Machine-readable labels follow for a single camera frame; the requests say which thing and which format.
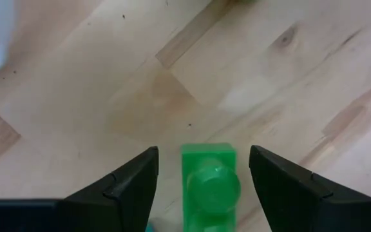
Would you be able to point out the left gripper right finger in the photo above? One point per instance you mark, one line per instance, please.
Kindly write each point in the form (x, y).
(288, 199)

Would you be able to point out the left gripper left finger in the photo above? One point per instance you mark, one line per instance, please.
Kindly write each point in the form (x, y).
(124, 199)

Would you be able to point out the small green toy brick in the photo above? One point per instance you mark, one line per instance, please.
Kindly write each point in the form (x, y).
(209, 193)

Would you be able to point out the teal small cube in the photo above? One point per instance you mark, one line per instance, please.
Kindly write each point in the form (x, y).
(150, 228)

